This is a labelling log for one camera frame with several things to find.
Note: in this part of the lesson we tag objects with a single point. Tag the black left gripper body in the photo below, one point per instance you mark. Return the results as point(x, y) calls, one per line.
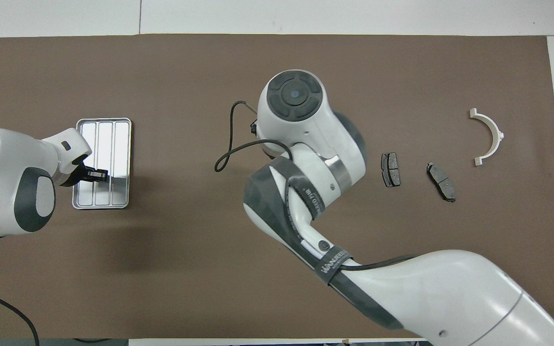
point(77, 174)

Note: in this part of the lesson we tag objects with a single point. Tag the brown table mat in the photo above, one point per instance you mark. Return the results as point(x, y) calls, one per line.
point(185, 264)

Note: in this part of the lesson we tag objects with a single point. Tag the short dark brake pad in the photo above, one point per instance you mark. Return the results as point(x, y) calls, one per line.
point(391, 169)

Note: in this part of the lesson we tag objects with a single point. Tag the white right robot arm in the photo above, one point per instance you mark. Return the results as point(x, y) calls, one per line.
point(426, 298)

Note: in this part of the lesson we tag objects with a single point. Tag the long dark brake pad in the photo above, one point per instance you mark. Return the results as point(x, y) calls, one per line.
point(442, 182)

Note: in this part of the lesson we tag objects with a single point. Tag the white semicircular plastic bracket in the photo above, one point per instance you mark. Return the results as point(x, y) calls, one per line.
point(493, 129)

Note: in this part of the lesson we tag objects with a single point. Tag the silver metal tray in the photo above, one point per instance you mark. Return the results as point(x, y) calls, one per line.
point(118, 144)

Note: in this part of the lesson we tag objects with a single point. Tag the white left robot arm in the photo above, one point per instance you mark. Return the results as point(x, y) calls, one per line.
point(12, 182)

